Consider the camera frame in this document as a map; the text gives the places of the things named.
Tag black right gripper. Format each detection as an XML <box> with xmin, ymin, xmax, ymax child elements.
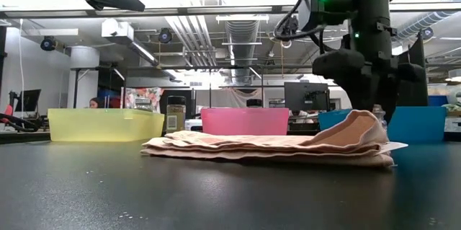
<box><xmin>312</xmin><ymin>42</ymin><xmax>426</xmax><ymax>123</ymax></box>

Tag black-lid spice jar brown contents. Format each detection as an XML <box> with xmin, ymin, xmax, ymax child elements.
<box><xmin>166</xmin><ymin>95</ymin><xmax>187</xmax><ymax>134</ymax></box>

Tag black monitor on arm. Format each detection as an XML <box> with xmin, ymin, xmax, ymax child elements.
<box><xmin>14</xmin><ymin>89</ymin><xmax>42</xmax><ymax>112</ymax></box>

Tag blue plastic bin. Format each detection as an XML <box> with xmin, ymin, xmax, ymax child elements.
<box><xmin>318</xmin><ymin>106</ymin><xmax>448</xmax><ymax>143</ymax></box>

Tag white cloth label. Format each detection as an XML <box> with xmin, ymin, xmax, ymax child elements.
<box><xmin>377</xmin><ymin>141</ymin><xmax>409</xmax><ymax>155</ymax></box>

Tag yellow plastic bin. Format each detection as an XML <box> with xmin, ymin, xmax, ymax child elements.
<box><xmin>47</xmin><ymin>107</ymin><xmax>166</xmax><ymax>143</ymax></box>

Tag pink plastic bin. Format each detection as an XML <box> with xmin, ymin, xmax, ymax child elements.
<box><xmin>200</xmin><ymin>107</ymin><xmax>290</xmax><ymax>136</ymax></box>

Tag folded peach cloth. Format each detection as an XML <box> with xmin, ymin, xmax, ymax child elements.
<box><xmin>140</xmin><ymin>110</ymin><xmax>395</xmax><ymax>169</ymax></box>

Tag silver ventilation duct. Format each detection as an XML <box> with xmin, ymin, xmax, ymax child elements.
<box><xmin>394</xmin><ymin>9</ymin><xmax>461</xmax><ymax>42</ymax></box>
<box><xmin>225</xmin><ymin>19</ymin><xmax>261</xmax><ymax>85</ymax></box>

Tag black monitor with mount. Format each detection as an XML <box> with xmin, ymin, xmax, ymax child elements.
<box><xmin>283</xmin><ymin>81</ymin><xmax>331</xmax><ymax>112</ymax></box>

